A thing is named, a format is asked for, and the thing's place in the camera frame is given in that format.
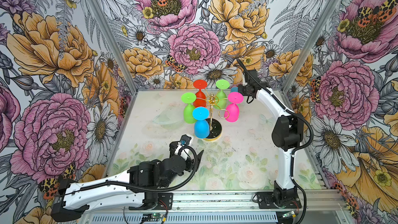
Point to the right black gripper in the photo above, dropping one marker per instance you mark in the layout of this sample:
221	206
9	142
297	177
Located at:
240	90

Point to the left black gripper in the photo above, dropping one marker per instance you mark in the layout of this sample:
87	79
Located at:
196	162

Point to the pink wine glass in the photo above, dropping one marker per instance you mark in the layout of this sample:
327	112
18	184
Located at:
232	111

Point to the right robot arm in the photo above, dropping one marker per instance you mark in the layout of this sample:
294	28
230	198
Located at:
290	134

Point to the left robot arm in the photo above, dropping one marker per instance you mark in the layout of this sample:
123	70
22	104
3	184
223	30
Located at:
138	188

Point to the back green wine glass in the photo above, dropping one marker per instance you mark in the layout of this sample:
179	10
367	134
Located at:
222	85

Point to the green wine glass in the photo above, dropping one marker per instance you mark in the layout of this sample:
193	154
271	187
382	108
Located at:
222	85
189	98

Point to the red wine glass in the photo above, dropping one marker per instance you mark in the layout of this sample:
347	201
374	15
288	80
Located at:
200	95

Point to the front left green wine glass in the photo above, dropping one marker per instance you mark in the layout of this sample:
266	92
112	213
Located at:
189	98

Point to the small green circuit board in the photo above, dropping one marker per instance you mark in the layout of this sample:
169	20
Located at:
152	217

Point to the white vent grille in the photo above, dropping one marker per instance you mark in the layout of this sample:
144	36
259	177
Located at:
191	218

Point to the gold wire wine glass rack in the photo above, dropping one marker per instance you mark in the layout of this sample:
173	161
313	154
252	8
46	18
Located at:
214	123

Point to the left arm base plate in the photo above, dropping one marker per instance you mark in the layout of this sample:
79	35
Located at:
154	201

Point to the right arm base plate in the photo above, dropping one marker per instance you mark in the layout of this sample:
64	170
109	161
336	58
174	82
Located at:
267	200

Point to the aluminium front rail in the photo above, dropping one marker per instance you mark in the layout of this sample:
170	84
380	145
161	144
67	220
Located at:
244	201

